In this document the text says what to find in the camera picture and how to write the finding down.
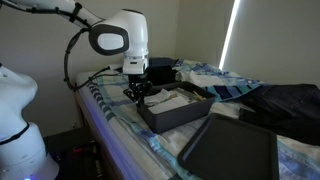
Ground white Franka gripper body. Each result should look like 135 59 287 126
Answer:
122 59 151 84

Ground black plastic box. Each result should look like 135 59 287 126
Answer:
136 80 217 134

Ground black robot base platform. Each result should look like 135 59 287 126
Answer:
43 126 113 180

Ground white cloth in box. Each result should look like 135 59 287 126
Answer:
143 88 192 115

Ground black garment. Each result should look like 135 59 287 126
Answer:
146 65 178 86

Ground blue white checkered bedsheet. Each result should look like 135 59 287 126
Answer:
86 59 320 180

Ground dark blue jeans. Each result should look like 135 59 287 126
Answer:
148 57 179 69

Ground tan small item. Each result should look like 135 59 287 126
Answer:
192 90 208 102

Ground teal striped cloth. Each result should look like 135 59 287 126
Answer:
201 83 264 103

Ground black flat tray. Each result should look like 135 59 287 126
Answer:
177 112 280 180

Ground dark navy garment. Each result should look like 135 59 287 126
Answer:
239 83 320 146

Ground bed with wooden frame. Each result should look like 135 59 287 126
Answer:
74 70 151 180

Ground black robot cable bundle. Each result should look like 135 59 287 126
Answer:
0 0 125 93

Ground red handled tool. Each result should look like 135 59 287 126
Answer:
72 141 98 154

